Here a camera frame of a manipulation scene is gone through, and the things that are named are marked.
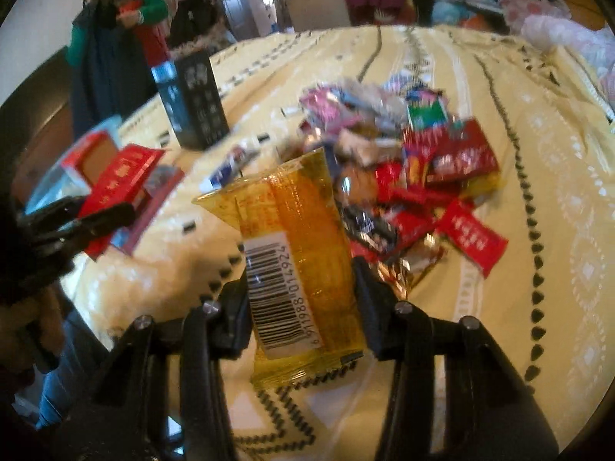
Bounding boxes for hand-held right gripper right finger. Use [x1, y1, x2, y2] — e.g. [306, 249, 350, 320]
[353, 257, 560, 461]

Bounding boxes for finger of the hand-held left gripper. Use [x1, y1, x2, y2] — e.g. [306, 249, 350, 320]
[17, 195, 92, 231]
[43, 202, 138, 257]

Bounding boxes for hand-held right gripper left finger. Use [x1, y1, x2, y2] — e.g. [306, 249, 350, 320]
[72, 281, 253, 461]

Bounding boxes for yellow translucent cake packet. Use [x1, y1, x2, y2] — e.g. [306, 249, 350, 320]
[192, 148, 366, 390]

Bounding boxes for person's left forearm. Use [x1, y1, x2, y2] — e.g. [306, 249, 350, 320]
[0, 283, 68, 385]

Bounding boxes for brown red cosmetic box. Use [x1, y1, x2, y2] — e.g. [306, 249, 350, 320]
[60, 115, 126, 188]

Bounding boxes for person's leg in jeans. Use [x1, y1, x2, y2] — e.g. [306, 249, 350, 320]
[36, 307, 116, 430]

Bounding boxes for white flag print pouch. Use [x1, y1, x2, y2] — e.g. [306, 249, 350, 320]
[209, 137, 263, 190]

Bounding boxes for black shaver box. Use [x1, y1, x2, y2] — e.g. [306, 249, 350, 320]
[158, 48, 230, 151]

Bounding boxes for long red box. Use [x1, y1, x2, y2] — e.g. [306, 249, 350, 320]
[120, 2, 176, 82]

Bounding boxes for black coat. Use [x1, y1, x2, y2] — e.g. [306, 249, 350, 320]
[168, 0, 226, 49]

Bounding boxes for grey door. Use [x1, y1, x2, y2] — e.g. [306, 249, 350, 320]
[199, 0, 251, 39]

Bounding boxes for wooden headboard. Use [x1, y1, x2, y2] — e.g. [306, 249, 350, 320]
[560, 0, 608, 30]

